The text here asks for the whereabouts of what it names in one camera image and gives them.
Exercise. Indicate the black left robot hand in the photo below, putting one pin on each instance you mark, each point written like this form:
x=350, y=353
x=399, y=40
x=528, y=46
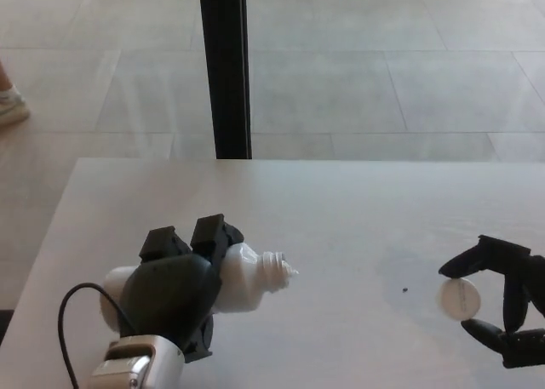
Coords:
x=170, y=295

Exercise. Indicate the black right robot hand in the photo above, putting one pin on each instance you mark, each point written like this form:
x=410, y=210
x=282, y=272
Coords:
x=523, y=278

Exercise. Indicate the white bottle cap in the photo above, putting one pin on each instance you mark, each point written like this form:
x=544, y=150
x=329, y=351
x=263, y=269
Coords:
x=459, y=299

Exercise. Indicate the white plastic bottle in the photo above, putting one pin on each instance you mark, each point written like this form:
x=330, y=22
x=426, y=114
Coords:
x=242, y=278

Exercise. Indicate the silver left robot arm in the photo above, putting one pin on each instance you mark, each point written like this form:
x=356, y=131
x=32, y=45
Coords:
x=140, y=363

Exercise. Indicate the white shoe of person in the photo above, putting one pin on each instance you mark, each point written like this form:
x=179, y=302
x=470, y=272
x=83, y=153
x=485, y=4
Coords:
x=10, y=108

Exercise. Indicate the black vertical window post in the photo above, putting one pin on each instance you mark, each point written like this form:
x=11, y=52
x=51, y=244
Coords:
x=225, y=70

